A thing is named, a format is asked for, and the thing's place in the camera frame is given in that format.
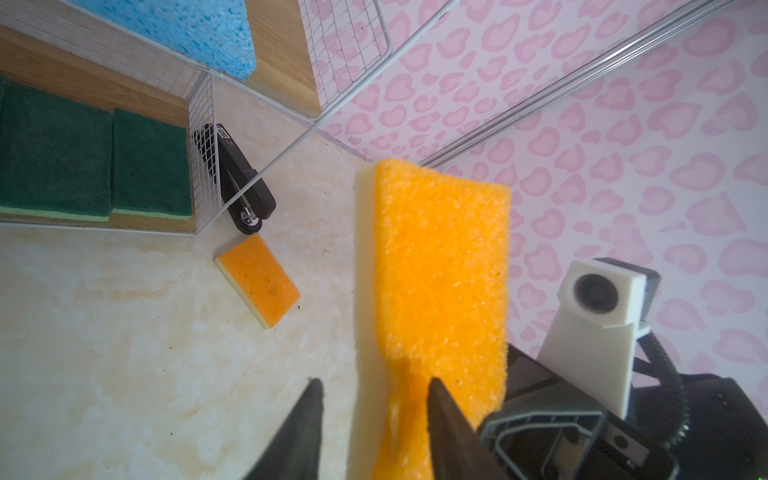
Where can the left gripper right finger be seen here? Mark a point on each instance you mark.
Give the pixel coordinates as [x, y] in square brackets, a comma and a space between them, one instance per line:
[456, 451]

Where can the black stapler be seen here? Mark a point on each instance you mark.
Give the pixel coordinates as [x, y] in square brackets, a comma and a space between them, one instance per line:
[230, 169]

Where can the blue sponge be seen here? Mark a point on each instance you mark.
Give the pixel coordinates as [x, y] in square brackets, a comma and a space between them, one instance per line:
[216, 33]

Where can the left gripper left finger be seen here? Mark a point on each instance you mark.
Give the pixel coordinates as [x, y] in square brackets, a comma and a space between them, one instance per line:
[294, 451]

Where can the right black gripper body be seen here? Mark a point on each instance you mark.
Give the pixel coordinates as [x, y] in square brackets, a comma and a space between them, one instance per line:
[621, 451]

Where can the white wire wooden shelf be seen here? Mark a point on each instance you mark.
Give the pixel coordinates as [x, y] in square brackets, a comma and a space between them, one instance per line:
[56, 47]

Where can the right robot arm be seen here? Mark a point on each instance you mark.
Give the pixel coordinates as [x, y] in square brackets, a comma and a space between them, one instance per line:
[685, 426]

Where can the green sponge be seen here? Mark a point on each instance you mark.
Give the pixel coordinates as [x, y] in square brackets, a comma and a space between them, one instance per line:
[56, 156]
[150, 168]

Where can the orange sponge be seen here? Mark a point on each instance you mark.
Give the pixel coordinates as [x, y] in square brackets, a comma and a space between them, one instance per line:
[259, 280]
[431, 275]

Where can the orange sponge back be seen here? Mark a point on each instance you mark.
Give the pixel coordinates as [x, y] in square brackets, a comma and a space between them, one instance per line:
[259, 280]

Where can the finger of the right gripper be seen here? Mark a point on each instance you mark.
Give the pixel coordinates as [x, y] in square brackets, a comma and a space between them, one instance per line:
[542, 444]

